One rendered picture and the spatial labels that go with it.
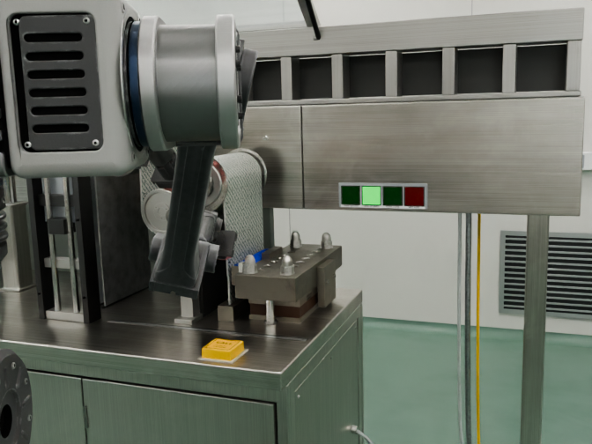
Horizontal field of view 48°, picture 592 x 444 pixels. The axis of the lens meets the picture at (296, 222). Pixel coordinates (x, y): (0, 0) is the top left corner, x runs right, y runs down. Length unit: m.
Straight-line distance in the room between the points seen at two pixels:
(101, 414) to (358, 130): 0.99
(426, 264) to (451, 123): 2.55
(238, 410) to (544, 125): 1.03
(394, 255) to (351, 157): 2.49
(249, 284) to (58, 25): 1.14
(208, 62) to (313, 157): 1.35
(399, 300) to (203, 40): 3.88
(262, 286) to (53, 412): 0.59
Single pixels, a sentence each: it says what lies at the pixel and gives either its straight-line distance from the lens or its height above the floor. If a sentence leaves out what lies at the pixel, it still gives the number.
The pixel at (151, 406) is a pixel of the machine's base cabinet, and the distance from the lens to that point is 1.59.
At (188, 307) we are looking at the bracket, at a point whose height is 0.94.
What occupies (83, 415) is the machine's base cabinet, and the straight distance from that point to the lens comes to 1.72.
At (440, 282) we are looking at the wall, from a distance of 4.31.
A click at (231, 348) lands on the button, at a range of 1.45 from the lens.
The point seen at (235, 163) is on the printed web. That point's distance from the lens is 1.75.
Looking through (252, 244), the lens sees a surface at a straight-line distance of 1.82.
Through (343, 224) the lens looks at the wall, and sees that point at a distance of 4.36.
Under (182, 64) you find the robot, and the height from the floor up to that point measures 1.46.
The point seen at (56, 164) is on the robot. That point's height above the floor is 1.39.
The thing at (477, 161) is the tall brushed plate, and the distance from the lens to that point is 1.81.
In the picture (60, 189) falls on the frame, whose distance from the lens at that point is 1.80.
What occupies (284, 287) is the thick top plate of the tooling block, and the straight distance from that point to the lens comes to 1.59.
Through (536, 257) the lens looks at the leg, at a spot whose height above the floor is 0.99.
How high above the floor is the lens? 1.42
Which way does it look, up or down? 10 degrees down
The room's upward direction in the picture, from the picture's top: 2 degrees counter-clockwise
